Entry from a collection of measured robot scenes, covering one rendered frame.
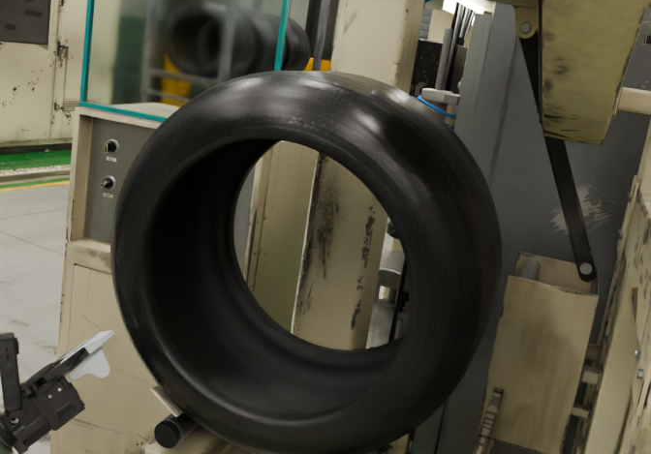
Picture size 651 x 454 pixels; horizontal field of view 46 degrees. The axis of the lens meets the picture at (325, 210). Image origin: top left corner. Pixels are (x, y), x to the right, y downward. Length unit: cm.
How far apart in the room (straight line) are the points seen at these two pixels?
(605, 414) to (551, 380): 11
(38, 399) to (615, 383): 92
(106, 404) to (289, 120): 140
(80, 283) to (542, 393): 131
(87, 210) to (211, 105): 114
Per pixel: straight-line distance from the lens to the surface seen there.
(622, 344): 138
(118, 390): 226
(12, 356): 124
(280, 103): 107
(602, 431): 144
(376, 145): 103
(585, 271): 133
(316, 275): 150
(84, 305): 223
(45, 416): 125
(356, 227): 145
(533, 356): 138
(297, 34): 565
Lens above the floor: 154
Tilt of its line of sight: 13 degrees down
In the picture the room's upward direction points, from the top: 9 degrees clockwise
